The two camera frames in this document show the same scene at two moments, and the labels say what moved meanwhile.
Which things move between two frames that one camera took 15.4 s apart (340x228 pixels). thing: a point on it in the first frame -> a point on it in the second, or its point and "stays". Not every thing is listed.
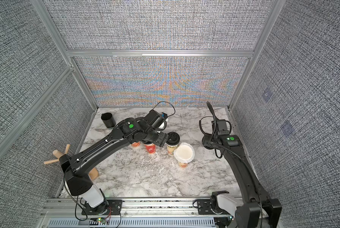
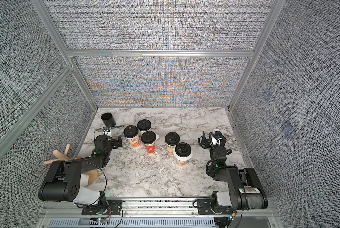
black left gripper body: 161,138 -> 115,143
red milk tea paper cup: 150,147 stays
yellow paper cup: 171,149 stays
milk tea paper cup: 136,144 stays
